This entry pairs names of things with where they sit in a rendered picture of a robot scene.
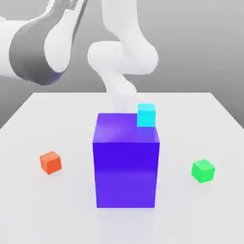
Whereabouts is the small cyan cube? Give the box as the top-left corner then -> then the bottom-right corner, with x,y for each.
136,103 -> 156,128

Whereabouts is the large purple box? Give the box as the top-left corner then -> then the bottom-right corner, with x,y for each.
92,112 -> 160,209

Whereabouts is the small green cube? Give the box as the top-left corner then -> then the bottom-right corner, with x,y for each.
191,159 -> 216,184

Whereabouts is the small orange cube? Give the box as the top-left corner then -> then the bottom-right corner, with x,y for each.
39,151 -> 62,175

